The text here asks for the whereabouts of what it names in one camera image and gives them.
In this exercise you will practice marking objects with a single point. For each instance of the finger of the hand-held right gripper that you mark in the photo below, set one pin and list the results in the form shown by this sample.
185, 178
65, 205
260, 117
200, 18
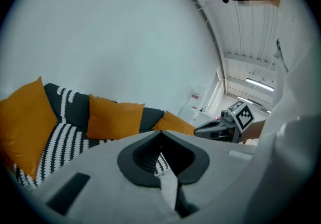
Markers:
215, 122
210, 132

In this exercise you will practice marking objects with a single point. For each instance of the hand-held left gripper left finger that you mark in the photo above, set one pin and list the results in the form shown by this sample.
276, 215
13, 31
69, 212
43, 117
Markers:
100, 167

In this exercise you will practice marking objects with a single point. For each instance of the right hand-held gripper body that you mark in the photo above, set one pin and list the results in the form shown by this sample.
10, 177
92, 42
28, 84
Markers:
240, 117

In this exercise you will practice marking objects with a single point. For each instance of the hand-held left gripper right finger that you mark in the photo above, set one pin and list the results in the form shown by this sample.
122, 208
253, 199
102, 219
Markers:
220, 162

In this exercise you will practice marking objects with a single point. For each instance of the person's right forearm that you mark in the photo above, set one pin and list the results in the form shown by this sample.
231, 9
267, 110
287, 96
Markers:
253, 130

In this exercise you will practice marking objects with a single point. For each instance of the black white patterned sofa cover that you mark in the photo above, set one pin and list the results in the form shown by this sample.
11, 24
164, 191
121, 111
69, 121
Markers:
67, 142

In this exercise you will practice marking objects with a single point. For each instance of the ceiling light strip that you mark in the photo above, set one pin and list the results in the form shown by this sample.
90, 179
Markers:
253, 104
259, 84

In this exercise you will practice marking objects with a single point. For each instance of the plastic-wrapped white appliance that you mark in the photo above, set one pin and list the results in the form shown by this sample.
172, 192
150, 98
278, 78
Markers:
196, 97

